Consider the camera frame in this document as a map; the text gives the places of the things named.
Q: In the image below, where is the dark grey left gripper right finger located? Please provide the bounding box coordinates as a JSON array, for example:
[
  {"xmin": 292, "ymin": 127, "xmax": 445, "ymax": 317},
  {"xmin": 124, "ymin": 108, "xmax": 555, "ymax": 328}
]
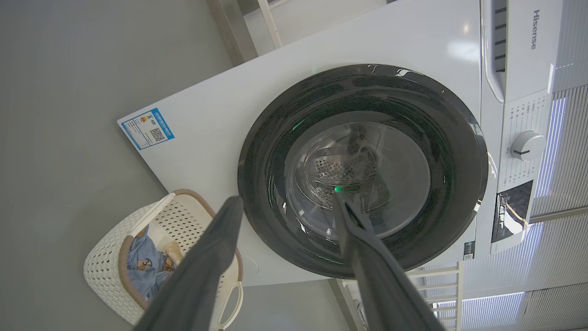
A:
[{"xmin": 331, "ymin": 192, "xmax": 446, "ymax": 331}]

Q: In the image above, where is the white frame post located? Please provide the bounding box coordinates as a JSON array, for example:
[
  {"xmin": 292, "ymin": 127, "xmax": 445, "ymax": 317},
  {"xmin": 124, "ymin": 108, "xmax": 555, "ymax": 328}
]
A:
[{"xmin": 256, "ymin": 0, "xmax": 283, "ymax": 49}]

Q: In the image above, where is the blue patterned garment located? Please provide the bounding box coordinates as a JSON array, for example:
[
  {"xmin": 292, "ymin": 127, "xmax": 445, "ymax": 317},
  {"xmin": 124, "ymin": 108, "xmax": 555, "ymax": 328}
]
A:
[
  {"xmin": 130, "ymin": 224, "xmax": 159, "ymax": 260},
  {"xmin": 126, "ymin": 241, "xmax": 184, "ymax": 302}
]

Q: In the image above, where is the washing machine glass door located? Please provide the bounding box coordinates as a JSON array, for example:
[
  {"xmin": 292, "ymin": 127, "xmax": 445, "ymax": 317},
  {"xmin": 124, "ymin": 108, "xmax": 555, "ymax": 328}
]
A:
[{"xmin": 237, "ymin": 63, "xmax": 489, "ymax": 280}]

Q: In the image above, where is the cream perforated laundry basket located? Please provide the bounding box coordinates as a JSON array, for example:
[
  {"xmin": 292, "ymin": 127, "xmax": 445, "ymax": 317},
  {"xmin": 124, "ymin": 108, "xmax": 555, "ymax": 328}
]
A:
[{"xmin": 84, "ymin": 188, "xmax": 244, "ymax": 331}]

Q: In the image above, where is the white detergent drawer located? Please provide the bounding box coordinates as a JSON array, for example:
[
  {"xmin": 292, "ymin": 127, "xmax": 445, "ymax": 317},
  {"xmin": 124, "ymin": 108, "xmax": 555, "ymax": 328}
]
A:
[{"xmin": 480, "ymin": 0, "xmax": 563, "ymax": 104}]

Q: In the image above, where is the white slatted rack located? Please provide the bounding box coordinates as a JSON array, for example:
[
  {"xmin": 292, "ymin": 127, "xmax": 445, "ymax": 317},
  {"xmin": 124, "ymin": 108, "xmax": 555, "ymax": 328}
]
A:
[{"xmin": 342, "ymin": 262, "xmax": 464, "ymax": 331}]

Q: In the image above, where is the blue energy label sticker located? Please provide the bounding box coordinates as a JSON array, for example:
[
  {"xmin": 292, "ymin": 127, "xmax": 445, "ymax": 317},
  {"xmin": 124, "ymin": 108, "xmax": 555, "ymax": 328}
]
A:
[{"xmin": 120, "ymin": 108, "xmax": 175, "ymax": 150}]

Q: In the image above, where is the black washing machine display panel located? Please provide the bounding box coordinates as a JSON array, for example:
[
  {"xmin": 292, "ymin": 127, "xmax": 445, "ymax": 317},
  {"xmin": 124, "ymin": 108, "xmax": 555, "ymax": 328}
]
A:
[{"xmin": 491, "ymin": 179, "xmax": 534, "ymax": 243}]

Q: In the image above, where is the white front-load washing machine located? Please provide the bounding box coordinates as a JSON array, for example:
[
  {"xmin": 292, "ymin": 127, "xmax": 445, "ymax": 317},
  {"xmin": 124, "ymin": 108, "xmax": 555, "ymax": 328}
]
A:
[{"xmin": 117, "ymin": 0, "xmax": 568, "ymax": 288}]

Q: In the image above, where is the white washer control knob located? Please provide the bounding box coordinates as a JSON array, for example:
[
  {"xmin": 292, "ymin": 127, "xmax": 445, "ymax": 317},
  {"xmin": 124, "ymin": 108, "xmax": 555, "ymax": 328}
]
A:
[{"xmin": 510, "ymin": 131, "xmax": 547, "ymax": 162}]

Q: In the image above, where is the stainless steel washing machine drum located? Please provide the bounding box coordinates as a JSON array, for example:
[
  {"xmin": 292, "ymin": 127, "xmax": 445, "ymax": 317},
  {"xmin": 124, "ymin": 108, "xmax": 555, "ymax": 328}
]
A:
[{"xmin": 299, "ymin": 138, "xmax": 382, "ymax": 207}]

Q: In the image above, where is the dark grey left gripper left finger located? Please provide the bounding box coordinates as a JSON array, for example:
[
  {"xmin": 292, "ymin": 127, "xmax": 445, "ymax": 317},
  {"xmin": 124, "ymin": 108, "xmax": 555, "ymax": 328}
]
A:
[{"xmin": 133, "ymin": 196, "xmax": 244, "ymax": 331}]

